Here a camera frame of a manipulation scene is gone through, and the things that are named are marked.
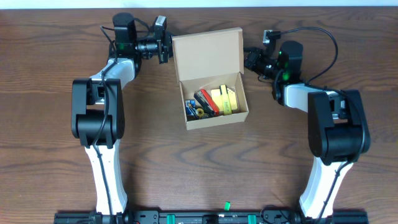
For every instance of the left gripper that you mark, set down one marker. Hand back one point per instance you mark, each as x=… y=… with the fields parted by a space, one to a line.
x=167 y=46

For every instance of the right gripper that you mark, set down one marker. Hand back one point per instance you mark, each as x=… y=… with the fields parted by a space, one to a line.
x=253 y=55

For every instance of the cardboard box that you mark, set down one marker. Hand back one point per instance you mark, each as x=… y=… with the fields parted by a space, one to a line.
x=207 y=60

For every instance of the yellow spiral notepad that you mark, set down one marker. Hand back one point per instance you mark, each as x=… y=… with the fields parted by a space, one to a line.
x=216 y=97

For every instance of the yellow highlighter pen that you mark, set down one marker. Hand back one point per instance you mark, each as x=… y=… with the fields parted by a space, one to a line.
x=225 y=99

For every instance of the red black stapler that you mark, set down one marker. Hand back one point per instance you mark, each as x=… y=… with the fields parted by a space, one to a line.
x=206 y=102

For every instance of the blue white staples box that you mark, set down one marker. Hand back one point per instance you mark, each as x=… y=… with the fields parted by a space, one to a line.
x=190 y=108

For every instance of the yellow correction tape dispenser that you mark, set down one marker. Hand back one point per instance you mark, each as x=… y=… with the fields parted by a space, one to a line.
x=200 y=114

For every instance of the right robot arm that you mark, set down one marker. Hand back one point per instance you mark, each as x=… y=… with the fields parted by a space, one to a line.
x=337 y=128

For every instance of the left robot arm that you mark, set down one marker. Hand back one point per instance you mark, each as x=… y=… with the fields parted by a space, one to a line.
x=97 y=119

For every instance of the green tape piece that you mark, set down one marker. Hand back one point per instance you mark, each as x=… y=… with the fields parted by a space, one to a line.
x=227 y=206

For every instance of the black mounting rail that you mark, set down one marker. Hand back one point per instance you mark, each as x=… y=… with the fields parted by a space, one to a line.
x=269 y=216

